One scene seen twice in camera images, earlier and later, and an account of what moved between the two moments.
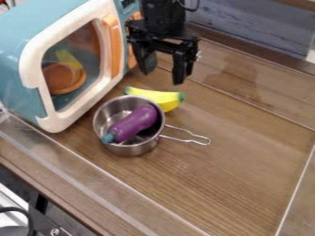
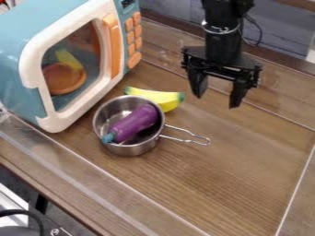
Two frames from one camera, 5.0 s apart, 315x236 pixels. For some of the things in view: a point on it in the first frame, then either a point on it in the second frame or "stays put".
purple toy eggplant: x=135 y=123 stays put
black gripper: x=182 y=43 -> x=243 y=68
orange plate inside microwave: x=64 y=77 stays put
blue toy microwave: x=67 y=53 stays put
